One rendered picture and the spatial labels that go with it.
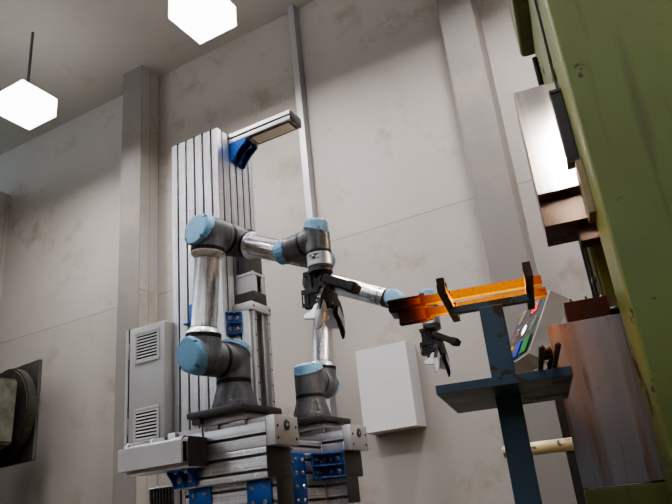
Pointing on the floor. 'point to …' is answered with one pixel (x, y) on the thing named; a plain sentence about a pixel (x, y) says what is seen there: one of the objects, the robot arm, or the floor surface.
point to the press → (19, 413)
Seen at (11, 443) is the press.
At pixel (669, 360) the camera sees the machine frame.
